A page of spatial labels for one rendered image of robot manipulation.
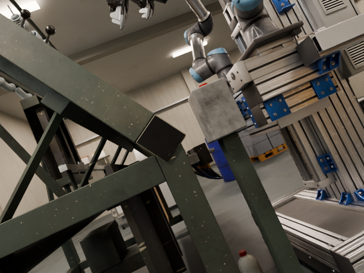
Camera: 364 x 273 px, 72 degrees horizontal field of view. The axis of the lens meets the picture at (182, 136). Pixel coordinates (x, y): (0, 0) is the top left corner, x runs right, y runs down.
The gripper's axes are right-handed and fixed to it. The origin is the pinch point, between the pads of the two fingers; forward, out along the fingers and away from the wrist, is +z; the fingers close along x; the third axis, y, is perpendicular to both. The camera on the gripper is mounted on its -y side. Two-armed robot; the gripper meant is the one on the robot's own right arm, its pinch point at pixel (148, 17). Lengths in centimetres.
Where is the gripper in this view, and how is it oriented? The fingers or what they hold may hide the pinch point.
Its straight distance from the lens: 159.0
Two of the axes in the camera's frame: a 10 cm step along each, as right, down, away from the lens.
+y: -9.6, 0.3, 2.8
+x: -2.7, -3.4, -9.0
